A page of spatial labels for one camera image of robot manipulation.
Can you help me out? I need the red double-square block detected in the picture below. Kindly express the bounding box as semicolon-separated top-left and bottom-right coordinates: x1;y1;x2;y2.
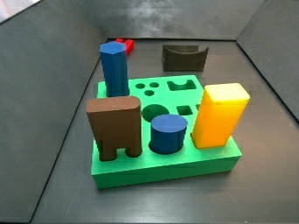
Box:
115;38;135;54

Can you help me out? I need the green shape-sorter board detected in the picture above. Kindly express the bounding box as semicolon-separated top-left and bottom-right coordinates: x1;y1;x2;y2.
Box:
91;75;242;189

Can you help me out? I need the brown double-leg block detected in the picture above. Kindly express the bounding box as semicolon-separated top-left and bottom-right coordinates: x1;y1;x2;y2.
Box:
87;96;143;162

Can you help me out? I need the yellow square block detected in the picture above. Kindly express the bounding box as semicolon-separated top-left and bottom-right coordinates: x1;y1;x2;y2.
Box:
191;83;250;149

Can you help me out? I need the black curved regrasp stand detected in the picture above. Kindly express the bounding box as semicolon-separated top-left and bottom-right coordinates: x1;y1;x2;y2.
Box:
163;45;210;72

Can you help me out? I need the blue cylinder peg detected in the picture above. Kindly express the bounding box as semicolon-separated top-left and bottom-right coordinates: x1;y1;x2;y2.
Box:
150;114;188;155

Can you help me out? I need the blue hexagonal peg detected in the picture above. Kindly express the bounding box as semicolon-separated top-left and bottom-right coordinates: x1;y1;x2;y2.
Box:
99;41;130;97

